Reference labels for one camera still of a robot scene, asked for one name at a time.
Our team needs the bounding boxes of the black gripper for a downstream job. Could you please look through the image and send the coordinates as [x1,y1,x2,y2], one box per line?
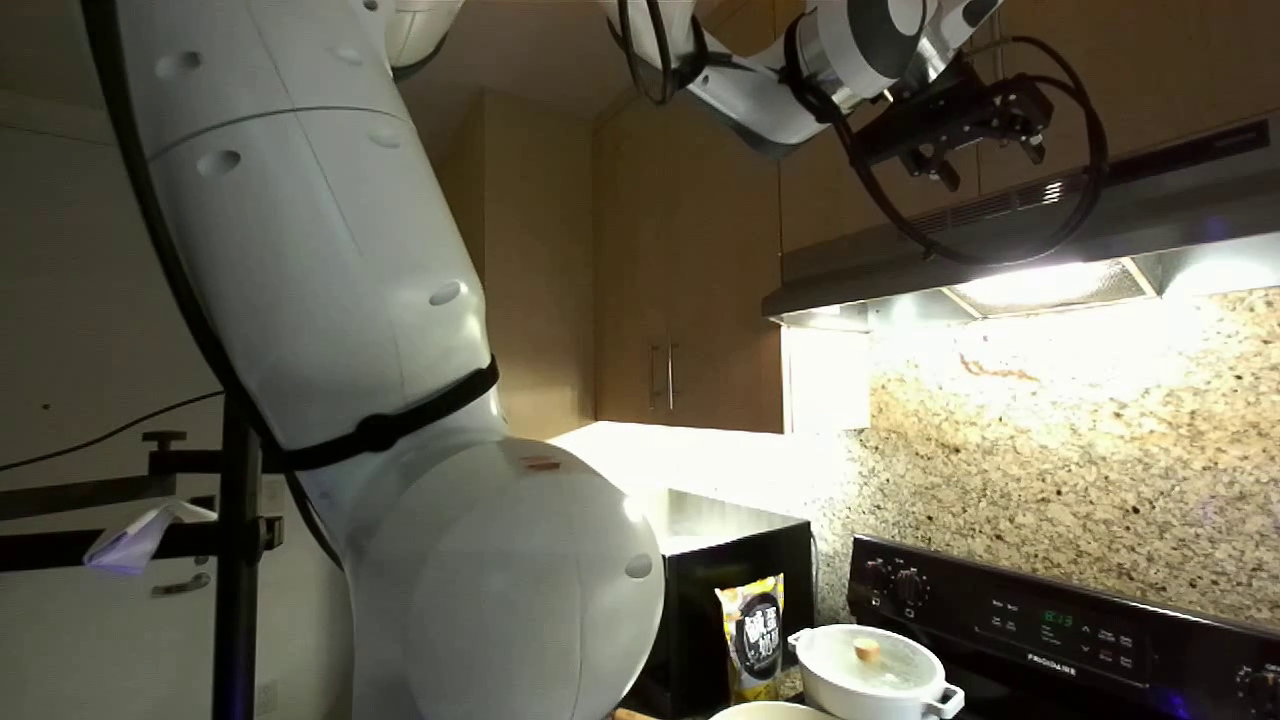
[855,68,1054,188]

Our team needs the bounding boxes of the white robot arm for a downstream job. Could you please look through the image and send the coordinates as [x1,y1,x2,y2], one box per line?
[80,0,665,720]

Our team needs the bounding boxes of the black electric stove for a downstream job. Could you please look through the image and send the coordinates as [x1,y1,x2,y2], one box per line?
[848,537,1280,720]

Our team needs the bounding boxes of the stainless range hood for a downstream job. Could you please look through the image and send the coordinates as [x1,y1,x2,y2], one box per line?
[764,116,1280,327]

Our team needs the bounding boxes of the wooden upper cabinets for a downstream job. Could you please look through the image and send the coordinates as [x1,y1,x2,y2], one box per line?
[444,0,1280,427]

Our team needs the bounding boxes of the black microwave oven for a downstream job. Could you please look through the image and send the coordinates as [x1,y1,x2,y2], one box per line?
[630,489,817,720]

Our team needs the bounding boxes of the yellow black snack bag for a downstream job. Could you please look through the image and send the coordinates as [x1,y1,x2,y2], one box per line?
[716,574,798,701]

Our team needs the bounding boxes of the white ceramic pot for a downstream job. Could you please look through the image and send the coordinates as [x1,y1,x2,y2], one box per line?
[792,625,967,720]

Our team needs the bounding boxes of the cream frying pan wooden handle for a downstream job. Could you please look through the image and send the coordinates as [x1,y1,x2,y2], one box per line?
[707,701,831,720]

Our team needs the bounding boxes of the black camera stand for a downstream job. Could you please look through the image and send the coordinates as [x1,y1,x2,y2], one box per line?
[0,397,277,720]

